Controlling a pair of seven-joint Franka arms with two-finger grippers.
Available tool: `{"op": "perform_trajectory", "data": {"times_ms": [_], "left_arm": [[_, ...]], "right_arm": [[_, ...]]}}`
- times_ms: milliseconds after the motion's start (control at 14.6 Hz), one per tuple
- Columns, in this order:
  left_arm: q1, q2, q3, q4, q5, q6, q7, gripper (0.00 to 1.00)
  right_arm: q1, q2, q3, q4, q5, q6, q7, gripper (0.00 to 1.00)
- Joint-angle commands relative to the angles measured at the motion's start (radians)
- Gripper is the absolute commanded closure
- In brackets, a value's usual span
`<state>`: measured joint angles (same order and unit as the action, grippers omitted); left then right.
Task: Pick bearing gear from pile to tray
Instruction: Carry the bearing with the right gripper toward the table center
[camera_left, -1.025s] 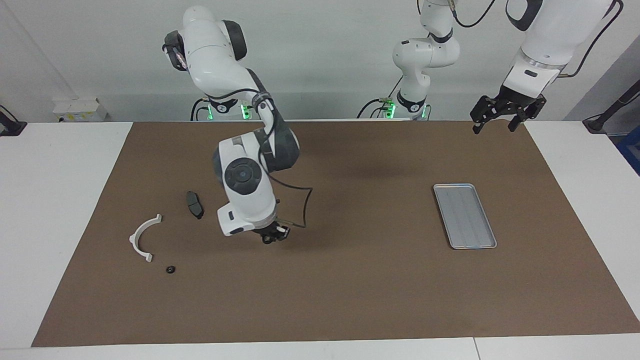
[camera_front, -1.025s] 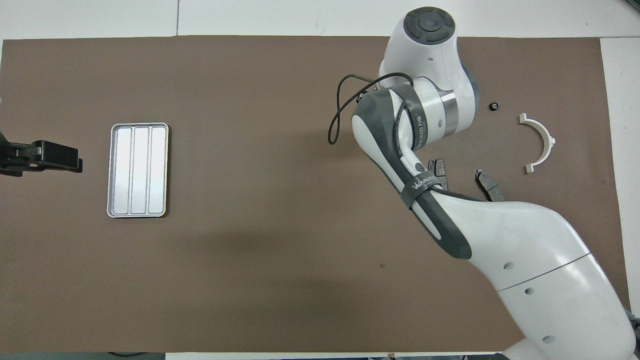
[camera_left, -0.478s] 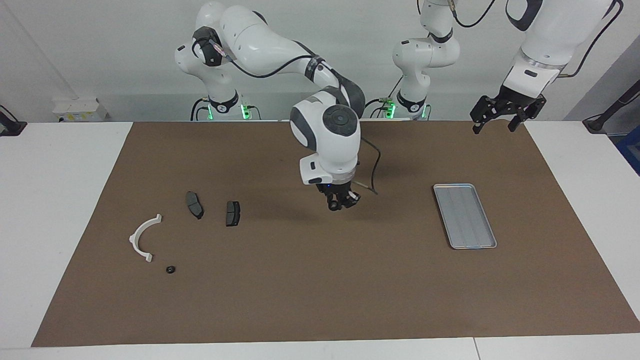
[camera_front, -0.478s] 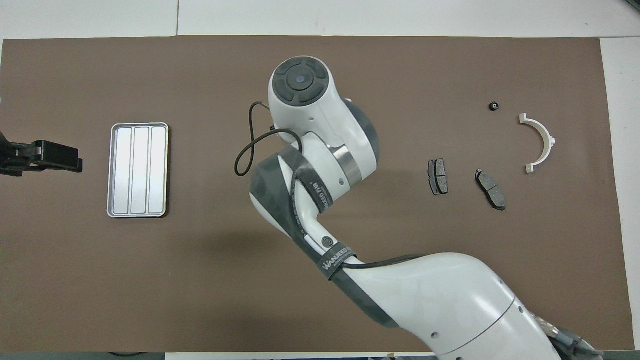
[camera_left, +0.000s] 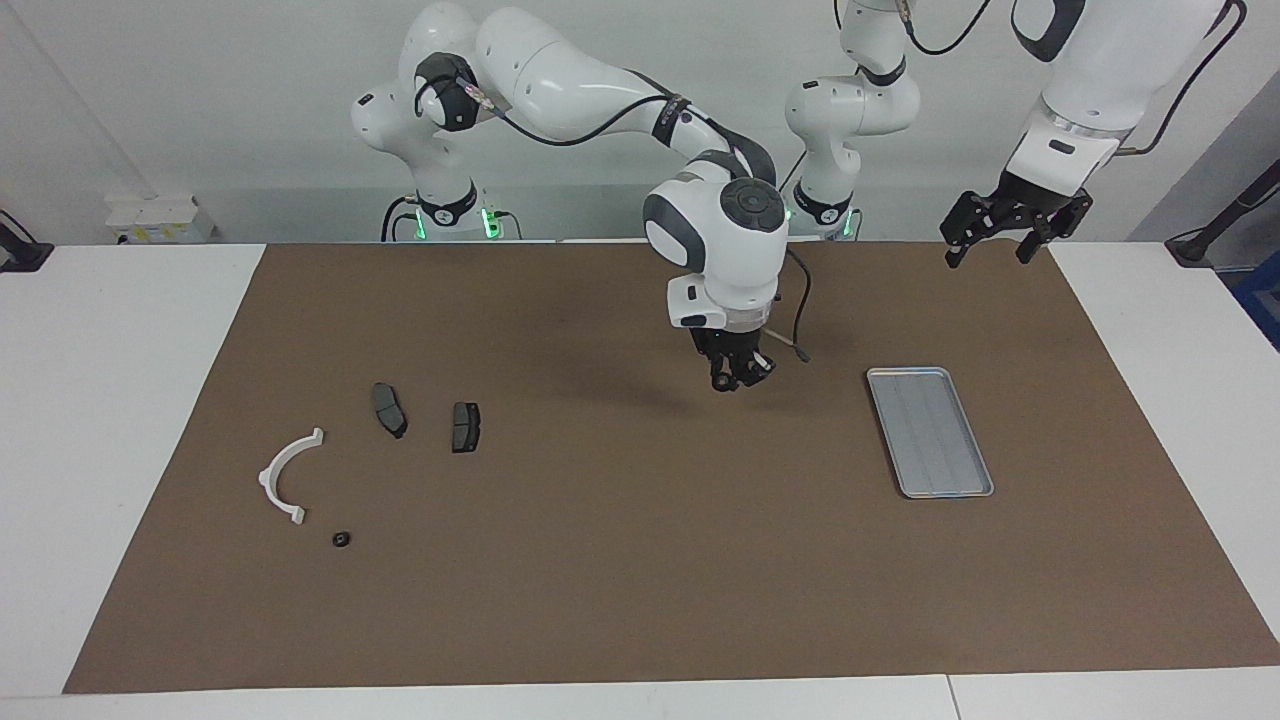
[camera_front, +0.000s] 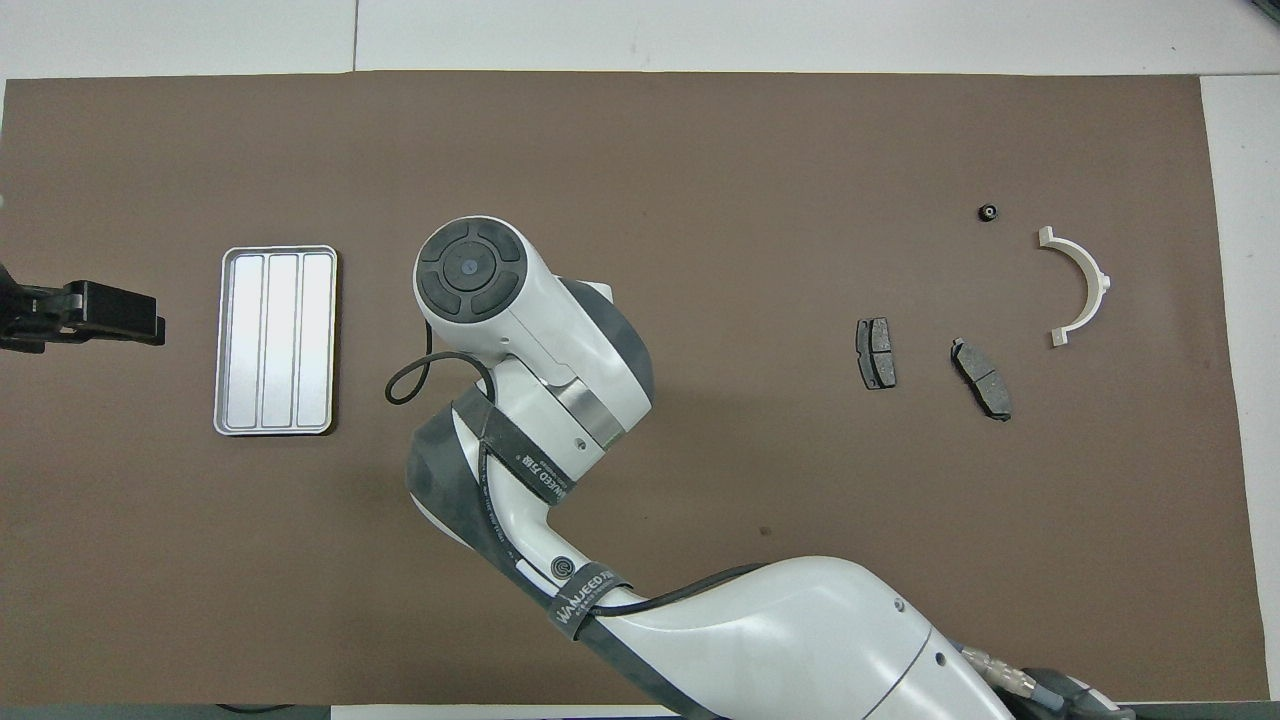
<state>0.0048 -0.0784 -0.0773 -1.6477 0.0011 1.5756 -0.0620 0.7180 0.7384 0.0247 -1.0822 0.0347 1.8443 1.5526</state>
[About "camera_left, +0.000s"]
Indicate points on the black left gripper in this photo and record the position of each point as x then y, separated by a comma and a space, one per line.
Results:
1020, 205

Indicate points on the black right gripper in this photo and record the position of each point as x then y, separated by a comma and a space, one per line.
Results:
735, 345

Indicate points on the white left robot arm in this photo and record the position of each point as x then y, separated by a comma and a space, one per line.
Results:
855, 110

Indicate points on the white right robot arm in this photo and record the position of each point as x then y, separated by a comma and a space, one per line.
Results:
560, 80

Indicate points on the silver metal tray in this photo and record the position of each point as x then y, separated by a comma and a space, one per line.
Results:
935, 440

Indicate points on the black angled stand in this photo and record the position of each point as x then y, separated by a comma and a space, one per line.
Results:
1195, 248

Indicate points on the brown table mat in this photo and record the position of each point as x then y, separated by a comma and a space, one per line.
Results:
600, 580

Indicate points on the blue crate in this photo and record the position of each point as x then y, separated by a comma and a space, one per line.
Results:
1265, 300

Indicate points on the short dark brake pad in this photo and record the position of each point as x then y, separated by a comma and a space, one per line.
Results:
466, 428

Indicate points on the long dark brake pad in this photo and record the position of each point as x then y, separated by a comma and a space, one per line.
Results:
389, 410

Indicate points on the white electrical box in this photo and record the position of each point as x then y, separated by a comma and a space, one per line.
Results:
160, 215

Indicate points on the black table clamp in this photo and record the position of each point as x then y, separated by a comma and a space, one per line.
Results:
25, 258

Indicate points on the white semicircular plastic bracket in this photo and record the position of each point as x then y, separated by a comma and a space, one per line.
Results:
268, 480

